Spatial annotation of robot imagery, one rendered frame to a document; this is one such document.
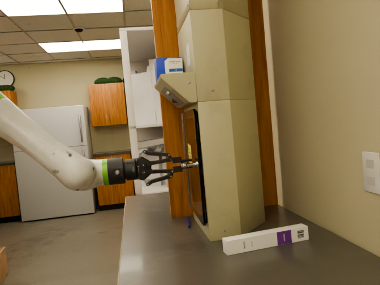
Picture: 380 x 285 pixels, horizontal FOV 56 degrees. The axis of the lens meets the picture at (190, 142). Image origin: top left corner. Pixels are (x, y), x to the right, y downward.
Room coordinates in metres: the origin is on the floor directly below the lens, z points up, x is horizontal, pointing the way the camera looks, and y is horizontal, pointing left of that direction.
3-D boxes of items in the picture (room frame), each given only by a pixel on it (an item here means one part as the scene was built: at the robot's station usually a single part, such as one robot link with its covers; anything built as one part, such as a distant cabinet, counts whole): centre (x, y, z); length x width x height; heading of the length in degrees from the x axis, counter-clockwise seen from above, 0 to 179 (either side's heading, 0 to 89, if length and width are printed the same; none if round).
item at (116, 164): (1.25, 0.26, 1.20); 0.12 x 0.06 x 0.09; 9
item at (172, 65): (1.27, 0.03, 1.54); 0.05 x 0.05 x 0.06; 17
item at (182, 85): (1.34, 0.04, 1.46); 0.32 x 0.11 x 0.10; 9
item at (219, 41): (1.37, -0.14, 1.33); 0.32 x 0.25 x 0.77; 9
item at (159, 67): (1.43, 0.06, 1.56); 0.10 x 0.10 x 0.09; 9
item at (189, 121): (1.35, 0.00, 1.19); 0.30 x 0.01 x 0.40; 8
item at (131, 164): (1.27, 0.19, 1.20); 0.09 x 0.07 x 0.08; 99
